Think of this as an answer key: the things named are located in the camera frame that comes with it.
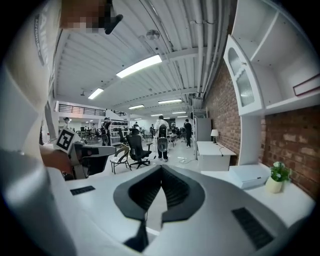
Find round ceiling fixture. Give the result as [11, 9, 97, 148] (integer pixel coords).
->
[145, 29, 161, 41]

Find white shelving unit with equipment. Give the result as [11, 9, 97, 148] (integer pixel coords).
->
[109, 119, 131, 146]

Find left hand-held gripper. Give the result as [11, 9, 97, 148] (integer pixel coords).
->
[55, 128, 117, 181]

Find black office chair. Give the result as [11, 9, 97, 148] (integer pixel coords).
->
[125, 127, 154, 170]

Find white and black backpack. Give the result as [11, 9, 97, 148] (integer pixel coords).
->
[156, 124, 169, 153]

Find black balcony railing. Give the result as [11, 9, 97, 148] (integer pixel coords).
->
[57, 103, 106, 117]

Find wooden woven chair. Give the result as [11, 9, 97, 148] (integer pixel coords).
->
[109, 144, 133, 175]

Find white wall cabinet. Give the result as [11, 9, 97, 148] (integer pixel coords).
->
[199, 0, 320, 229]

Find bundle of white ceiling pipes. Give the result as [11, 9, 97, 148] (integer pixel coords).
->
[189, 0, 227, 99]

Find white flat box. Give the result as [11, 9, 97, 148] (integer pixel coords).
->
[228, 163, 272, 190]

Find person's grey printed t-shirt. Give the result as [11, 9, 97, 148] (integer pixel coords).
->
[0, 0, 64, 154]

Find small potted green plant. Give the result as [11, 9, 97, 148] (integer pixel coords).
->
[264, 161, 293, 194]

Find white table top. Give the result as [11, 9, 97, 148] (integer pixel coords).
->
[195, 140, 237, 172]

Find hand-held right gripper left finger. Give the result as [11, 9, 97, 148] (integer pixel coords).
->
[113, 164, 163, 253]

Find grey metal cabinet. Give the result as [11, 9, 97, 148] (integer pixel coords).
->
[192, 116, 213, 161]

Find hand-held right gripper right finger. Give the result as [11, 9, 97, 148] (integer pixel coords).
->
[161, 164, 206, 230]

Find red book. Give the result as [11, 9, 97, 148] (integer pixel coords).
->
[292, 72, 320, 97]

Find person's left forearm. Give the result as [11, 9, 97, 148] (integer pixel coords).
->
[39, 144, 74, 176]

